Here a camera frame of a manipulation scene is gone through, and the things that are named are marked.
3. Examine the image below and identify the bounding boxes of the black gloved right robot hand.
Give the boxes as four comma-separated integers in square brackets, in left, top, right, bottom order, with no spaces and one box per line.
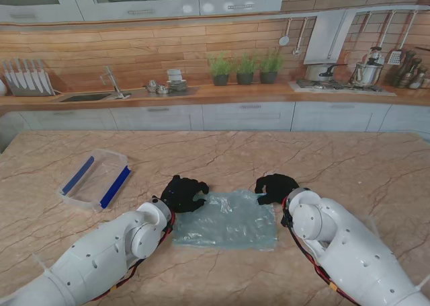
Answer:
[254,173,300,206]

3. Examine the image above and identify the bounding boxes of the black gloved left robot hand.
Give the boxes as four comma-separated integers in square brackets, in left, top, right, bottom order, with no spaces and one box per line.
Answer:
[160,174,210,215]

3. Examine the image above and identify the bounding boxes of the clear bubble film sheet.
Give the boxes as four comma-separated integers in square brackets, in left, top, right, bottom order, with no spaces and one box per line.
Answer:
[171,190,280,252]

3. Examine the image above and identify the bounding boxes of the clear plastic lid blue label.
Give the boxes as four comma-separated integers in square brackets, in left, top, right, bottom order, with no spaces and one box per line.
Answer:
[361,213,387,253]

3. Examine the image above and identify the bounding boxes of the printed kitchen backdrop banner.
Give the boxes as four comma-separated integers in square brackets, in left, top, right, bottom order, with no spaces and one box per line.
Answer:
[0,0,430,134]

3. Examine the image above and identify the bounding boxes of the clear plastic crate blue handles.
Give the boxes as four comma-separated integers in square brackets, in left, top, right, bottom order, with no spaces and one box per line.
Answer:
[56,147,132,214]

